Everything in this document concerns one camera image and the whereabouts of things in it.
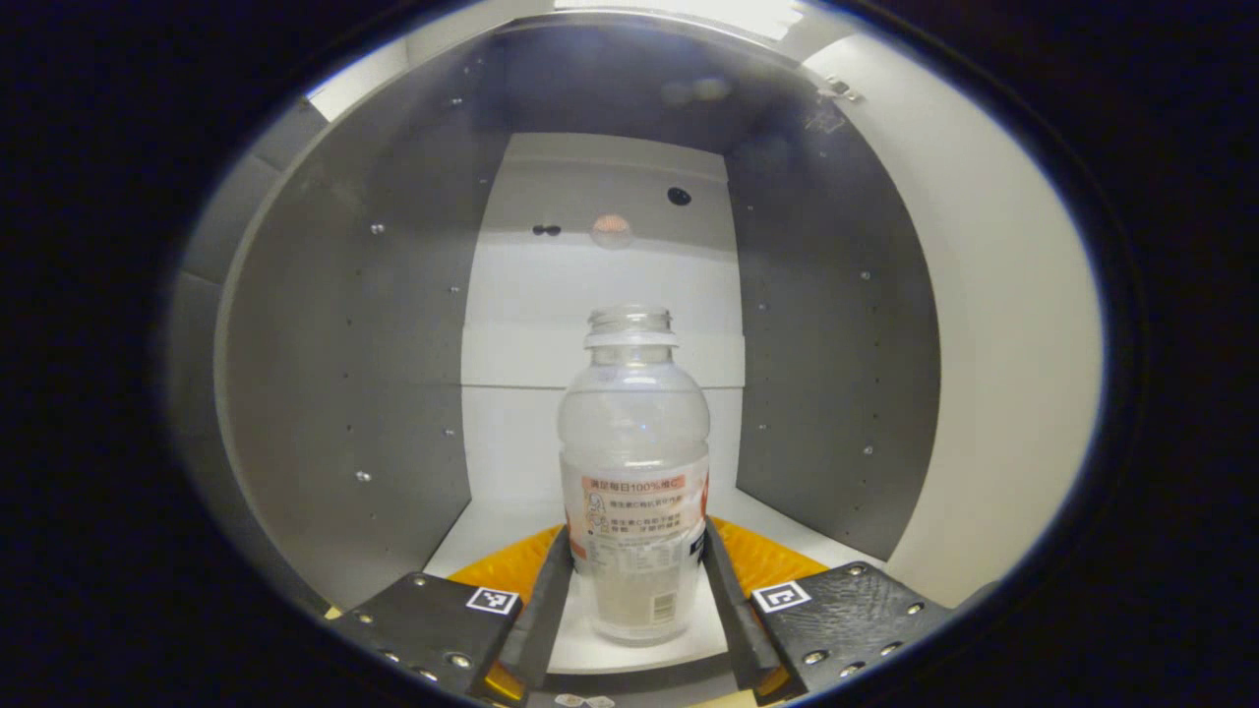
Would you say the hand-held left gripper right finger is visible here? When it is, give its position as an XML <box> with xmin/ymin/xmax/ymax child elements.
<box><xmin>700</xmin><ymin>516</ymin><xmax>954</xmax><ymax>705</ymax></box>

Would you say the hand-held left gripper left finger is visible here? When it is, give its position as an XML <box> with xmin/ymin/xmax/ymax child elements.
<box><xmin>330</xmin><ymin>526</ymin><xmax>577</xmax><ymax>705</ymax></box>

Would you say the clear plastic bottle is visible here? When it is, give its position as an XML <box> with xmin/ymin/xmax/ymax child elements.
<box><xmin>557</xmin><ymin>304</ymin><xmax>712</xmax><ymax>648</ymax></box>

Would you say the grey cabinet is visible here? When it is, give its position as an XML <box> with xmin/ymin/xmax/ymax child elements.
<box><xmin>167</xmin><ymin>14</ymin><xmax>945</xmax><ymax>691</ymax></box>

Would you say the white cabinet door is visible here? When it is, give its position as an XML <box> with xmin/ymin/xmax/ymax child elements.
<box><xmin>802</xmin><ymin>33</ymin><xmax>1106</xmax><ymax>608</ymax></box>

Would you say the large square ceiling light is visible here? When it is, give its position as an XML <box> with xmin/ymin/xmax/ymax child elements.
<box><xmin>554</xmin><ymin>0</ymin><xmax>805</xmax><ymax>41</ymax></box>

